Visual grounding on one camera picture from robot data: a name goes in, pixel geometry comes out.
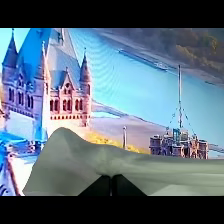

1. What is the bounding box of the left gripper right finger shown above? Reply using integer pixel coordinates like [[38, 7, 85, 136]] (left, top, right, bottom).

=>
[[111, 173, 148, 197]]

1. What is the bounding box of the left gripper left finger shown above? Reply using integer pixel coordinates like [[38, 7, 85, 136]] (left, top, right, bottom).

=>
[[78, 174, 112, 197]]

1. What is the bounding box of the pale green garment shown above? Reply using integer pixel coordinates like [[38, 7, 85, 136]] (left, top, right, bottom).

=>
[[22, 126, 224, 197]]

